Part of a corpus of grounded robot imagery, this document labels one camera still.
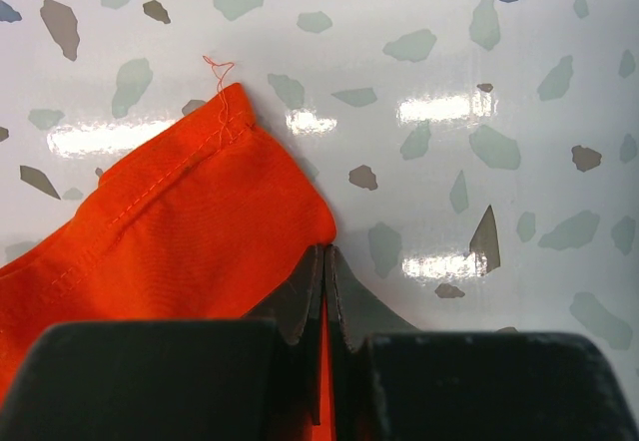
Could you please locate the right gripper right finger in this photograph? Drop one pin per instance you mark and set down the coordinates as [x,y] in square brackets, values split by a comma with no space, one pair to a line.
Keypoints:
[391,381]

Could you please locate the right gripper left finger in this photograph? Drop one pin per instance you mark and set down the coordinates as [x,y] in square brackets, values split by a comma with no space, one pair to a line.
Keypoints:
[252,378]

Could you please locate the orange t shirt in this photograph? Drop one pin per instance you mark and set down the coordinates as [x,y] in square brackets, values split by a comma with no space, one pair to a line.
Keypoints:
[201,222]

